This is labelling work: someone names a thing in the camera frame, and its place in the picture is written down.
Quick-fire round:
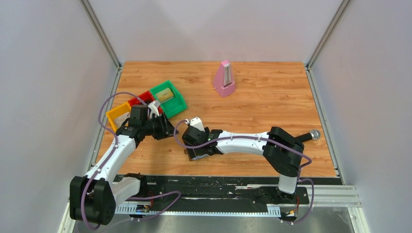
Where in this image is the brown leather card holder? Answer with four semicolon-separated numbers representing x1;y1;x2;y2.
184;148;214;161

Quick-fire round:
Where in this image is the green plastic bin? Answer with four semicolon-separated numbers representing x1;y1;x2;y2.
150;80;187;119

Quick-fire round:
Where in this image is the yellow plastic bin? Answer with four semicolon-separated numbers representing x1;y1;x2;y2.
105;102;131;132

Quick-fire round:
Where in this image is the gold card in green bin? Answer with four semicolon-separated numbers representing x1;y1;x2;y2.
155;88;174;103

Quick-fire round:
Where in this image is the pink metronome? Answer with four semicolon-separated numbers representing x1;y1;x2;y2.
212;60;236;98

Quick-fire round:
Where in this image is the black microphone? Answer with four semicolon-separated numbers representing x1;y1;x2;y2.
295;129;321;143

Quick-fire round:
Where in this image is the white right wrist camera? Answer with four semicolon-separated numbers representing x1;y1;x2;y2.
189;117;205;132

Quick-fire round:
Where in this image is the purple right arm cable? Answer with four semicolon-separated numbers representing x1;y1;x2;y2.
173;119;314;225

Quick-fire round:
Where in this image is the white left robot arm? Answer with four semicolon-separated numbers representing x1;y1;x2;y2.
69;105;174;225

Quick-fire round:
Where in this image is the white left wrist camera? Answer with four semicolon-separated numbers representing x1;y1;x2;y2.
147;100;161;119

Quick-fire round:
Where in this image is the black mounting rail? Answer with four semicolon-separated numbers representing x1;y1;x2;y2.
114;173;311;213

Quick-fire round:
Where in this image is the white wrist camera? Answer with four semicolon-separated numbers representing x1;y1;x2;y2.
189;117;205;132
147;100;161;119

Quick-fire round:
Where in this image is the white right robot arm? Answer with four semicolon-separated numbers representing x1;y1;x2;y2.
182;126;313;194

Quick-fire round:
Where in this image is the red plastic bin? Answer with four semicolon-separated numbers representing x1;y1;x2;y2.
128;91;164;117

